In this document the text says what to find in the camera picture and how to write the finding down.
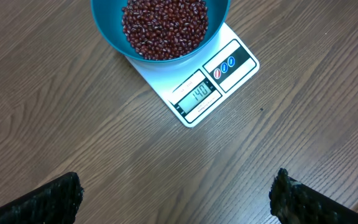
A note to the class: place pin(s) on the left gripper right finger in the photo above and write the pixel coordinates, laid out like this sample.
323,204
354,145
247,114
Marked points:
294,202

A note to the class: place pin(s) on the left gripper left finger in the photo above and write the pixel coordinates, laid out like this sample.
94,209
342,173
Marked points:
56,202

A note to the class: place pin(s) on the white digital kitchen scale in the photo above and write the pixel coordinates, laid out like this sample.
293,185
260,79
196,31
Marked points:
193,87

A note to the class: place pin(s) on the teal metal bowl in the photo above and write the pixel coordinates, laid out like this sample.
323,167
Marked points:
108,14

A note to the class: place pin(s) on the red beans in bowl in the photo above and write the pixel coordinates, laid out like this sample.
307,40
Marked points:
164,29

